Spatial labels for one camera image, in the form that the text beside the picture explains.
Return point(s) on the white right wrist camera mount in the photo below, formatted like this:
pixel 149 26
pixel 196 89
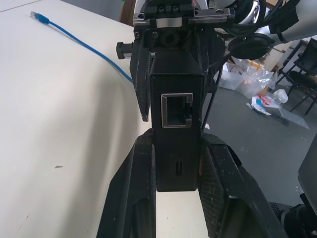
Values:
pixel 202 4

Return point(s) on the small black box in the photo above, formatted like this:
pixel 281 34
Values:
pixel 177 153

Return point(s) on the grey flat floor panel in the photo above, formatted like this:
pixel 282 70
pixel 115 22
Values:
pixel 293 119

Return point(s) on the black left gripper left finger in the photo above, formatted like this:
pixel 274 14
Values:
pixel 131 188

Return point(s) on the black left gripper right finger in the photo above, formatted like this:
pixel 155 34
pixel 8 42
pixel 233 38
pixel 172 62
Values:
pixel 230 193

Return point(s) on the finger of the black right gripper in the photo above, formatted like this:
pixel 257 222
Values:
pixel 203 54
pixel 142 84

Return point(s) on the black metal chair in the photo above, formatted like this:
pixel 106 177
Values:
pixel 301 72

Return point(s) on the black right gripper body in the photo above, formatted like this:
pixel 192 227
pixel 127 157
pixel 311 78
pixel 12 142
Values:
pixel 171 23

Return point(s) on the crumpled white wrapper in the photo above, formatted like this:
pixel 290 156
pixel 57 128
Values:
pixel 266 101

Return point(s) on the clear plastic bag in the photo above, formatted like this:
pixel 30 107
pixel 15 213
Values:
pixel 250 79

